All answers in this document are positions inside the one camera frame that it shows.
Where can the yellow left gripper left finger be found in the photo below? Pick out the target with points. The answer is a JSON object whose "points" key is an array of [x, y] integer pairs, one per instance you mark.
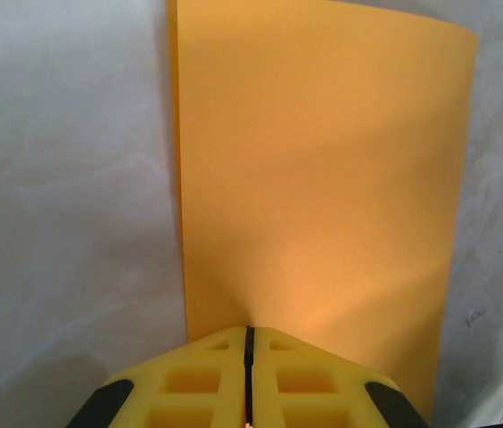
{"points": [[229, 379]]}

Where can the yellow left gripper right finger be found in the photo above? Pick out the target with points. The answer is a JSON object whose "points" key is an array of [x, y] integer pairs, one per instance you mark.
{"points": [[267, 379]]}

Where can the orange paper sheet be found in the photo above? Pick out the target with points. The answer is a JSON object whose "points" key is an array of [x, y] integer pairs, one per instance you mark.
{"points": [[314, 178]]}

